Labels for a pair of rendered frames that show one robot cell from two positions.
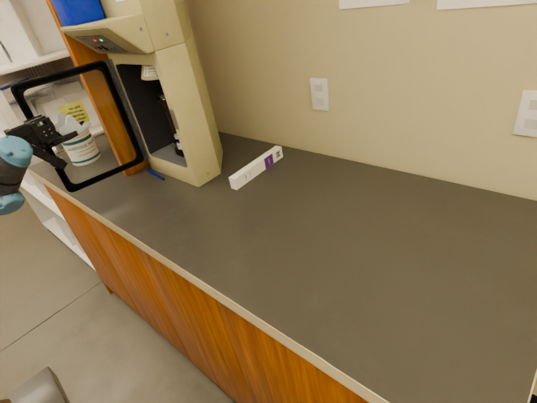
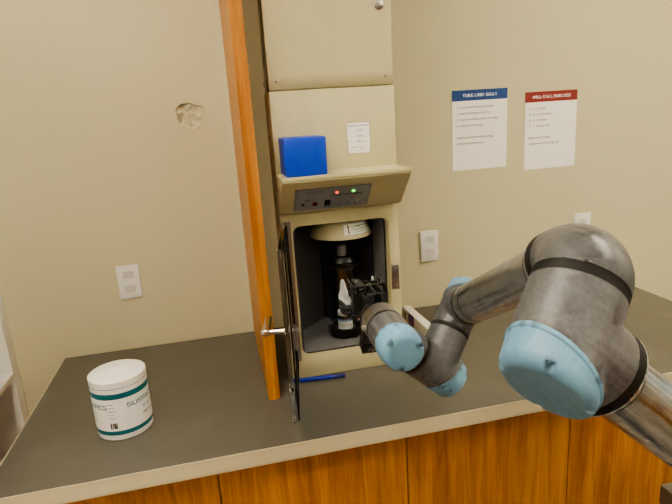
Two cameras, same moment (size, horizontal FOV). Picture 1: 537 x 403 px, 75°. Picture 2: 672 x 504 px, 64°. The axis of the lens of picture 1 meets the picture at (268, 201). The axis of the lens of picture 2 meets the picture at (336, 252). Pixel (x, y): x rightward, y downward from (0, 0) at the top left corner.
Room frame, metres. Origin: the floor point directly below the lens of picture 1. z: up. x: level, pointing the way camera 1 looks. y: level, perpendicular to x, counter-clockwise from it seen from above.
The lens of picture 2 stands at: (0.55, 1.57, 1.65)
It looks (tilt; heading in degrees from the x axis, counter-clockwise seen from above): 14 degrees down; 301
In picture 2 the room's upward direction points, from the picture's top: 4 degrees counter-clockwise
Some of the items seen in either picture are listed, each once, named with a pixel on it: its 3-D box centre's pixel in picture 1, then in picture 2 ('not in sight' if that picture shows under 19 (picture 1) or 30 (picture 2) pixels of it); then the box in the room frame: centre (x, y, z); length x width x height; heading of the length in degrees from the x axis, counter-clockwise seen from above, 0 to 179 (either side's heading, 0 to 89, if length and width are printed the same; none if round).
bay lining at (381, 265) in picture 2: (179, 104); (334, 273); (1.33, 0.26, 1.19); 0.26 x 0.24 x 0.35; 43
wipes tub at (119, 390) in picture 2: not in sight; (121, 398); (1.62, 0.82, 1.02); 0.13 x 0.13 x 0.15
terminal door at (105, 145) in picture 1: (85, 128); (289, 317); (1.26, 0.59, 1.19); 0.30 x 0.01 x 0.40; 123
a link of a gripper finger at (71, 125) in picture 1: (73, 125); not in sight; (1.07, 0.53, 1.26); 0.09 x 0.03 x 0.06; 119
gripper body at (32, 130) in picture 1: (34, 137); (370, 304); (1.03, 0.63, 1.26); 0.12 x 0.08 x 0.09; 132
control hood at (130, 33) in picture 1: (105, 39); (344, 191); (1.21, 0.39, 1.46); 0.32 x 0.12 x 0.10; 43
